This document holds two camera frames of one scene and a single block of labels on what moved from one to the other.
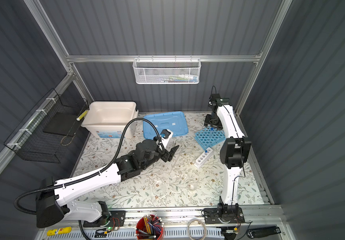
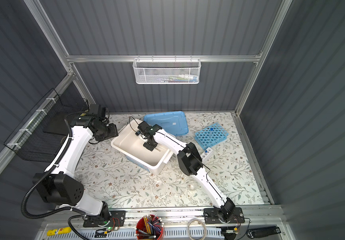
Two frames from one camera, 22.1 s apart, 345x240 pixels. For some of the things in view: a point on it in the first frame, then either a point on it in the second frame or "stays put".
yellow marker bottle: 62,230 stays put
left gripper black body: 157,154 to 107,132
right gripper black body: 211,120 to 150,147
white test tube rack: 203,159 stays put
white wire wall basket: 164,71 stays put
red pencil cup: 149,227 stays put
